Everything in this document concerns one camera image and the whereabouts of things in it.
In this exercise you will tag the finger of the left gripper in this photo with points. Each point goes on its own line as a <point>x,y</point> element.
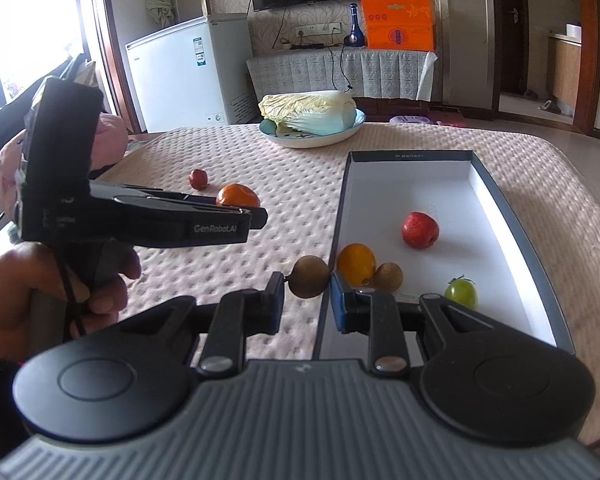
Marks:
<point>169,195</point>
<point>189,215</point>

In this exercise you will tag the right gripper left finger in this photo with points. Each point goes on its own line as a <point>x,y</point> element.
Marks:
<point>134,376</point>

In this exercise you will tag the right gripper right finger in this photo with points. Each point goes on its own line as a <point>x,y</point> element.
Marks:
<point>480,377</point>

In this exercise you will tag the orange tangerine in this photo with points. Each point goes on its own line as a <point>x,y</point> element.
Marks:
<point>237,195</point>

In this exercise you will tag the brown longan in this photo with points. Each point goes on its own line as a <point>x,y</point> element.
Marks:
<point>388,277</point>
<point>309,277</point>

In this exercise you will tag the green tomato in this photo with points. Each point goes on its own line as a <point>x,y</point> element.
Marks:
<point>463,291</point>

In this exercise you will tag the large yellow-orange citrus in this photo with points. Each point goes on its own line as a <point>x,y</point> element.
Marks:
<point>357,264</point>

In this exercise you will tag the red apple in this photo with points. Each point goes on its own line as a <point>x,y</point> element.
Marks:
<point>419,230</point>

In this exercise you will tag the wooden kitchen cabinet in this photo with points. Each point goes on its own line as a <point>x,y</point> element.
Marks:
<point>563,70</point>

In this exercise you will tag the person's left hand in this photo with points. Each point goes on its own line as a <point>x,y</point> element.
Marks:
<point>28,267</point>

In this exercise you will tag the pink plush toy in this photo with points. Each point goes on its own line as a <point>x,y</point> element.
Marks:
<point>109,146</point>

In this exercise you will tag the small red fruit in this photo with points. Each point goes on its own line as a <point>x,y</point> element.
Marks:
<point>198,179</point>

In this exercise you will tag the light blue plate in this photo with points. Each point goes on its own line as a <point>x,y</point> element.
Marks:
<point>304,140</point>

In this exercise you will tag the napa cabbage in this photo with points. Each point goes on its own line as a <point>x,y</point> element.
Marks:
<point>318,112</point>

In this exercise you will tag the white chest freezer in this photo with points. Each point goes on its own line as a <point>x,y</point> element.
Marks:
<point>194,74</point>

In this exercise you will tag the long grey gift box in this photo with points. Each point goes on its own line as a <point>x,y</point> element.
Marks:
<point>480,235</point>

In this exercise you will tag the pink textured tablecloth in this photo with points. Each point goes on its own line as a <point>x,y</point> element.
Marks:
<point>300,189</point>

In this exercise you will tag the grey cloth covered cabinet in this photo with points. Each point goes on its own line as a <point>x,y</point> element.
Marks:
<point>365,73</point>

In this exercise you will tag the blue glass bottle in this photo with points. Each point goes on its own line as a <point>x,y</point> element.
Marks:
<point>355,38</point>

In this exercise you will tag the orange gift bag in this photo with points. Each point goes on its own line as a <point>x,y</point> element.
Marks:
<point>399,24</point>

